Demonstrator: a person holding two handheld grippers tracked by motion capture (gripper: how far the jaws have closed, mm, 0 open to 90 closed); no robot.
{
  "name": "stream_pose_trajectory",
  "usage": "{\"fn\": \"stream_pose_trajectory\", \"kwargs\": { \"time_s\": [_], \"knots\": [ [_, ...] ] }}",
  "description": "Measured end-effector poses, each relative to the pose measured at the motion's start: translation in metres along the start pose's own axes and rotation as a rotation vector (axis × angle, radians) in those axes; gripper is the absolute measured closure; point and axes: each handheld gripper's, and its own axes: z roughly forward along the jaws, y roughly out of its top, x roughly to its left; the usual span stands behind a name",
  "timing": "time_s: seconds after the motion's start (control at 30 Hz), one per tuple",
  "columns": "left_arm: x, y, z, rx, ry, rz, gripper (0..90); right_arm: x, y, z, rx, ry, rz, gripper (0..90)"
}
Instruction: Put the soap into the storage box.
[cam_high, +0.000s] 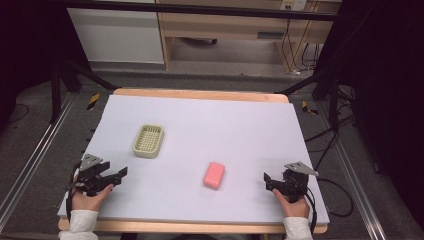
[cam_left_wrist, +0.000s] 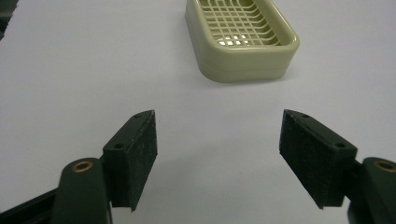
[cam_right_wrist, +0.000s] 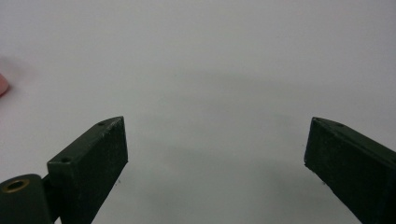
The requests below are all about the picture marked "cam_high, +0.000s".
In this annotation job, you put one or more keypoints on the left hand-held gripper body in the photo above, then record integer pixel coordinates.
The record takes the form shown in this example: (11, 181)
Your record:
(89, 176)

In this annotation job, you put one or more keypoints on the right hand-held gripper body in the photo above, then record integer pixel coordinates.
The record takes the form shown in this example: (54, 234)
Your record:
(294, 182)

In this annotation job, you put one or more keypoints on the beige soap dish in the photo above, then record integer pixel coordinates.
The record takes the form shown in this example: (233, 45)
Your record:
(148, 141)

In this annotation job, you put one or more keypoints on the pink soap bar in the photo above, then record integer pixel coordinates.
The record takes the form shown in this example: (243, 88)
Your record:
(214, 175)

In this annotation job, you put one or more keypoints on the person's left hand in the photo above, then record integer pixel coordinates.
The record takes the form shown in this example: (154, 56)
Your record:
(88, 198)

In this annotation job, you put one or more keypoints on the person's right hand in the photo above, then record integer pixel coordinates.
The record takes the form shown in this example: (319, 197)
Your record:
(293, 206)

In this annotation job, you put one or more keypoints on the yellow black striped tape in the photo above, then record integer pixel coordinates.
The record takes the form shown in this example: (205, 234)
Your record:
(93, 101)
(308, 108)

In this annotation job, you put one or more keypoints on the white foam mat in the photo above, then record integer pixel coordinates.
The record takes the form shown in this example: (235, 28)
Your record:
(206, 153)

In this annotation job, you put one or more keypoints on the black stand leg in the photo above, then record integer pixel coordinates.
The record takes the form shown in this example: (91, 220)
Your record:
(330, 90)
(56, 90)

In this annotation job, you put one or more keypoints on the wooden table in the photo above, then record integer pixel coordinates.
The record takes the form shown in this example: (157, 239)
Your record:
(200, 94)

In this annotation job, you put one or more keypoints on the white cabinet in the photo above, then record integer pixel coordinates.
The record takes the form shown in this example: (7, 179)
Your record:
(116, 36)

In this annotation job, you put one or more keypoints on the wooden desk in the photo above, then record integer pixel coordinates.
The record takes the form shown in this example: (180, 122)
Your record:
(233, 26)

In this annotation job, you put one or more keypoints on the aluminium floor rail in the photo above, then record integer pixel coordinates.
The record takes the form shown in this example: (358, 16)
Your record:
(356, 186)
(33, 160)

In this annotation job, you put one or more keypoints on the black metal frame bar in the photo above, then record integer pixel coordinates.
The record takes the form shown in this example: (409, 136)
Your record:
(200, 11)

